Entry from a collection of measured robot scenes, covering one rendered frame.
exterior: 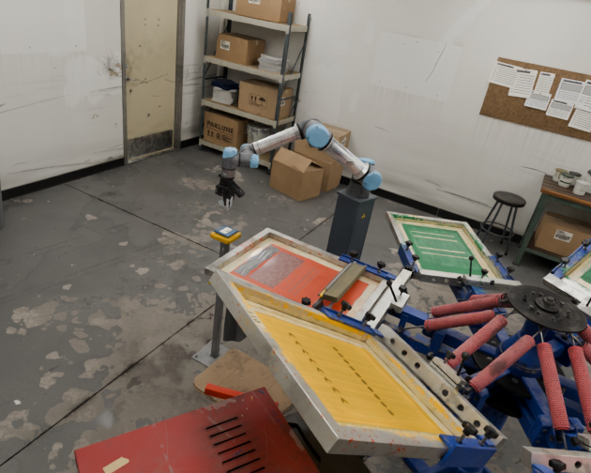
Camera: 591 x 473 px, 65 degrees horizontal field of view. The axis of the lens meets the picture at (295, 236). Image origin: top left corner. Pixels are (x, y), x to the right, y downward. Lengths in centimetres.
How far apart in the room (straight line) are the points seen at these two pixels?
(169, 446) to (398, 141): 508
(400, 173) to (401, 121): 64
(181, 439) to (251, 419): 21
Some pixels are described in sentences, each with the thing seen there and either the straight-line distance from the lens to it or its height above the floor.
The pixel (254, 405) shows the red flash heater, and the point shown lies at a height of 110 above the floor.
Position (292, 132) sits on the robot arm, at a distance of 264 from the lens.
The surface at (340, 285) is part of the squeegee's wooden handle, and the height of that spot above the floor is 106.
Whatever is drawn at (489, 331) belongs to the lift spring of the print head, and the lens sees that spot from 198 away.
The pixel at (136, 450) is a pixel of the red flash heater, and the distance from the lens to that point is 145.
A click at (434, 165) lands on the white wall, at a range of 596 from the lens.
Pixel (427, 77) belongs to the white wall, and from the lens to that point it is 584.
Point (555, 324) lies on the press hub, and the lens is 202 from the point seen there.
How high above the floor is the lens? 227
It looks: 28 degrees down
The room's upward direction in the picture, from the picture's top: 10 degrees clockwise
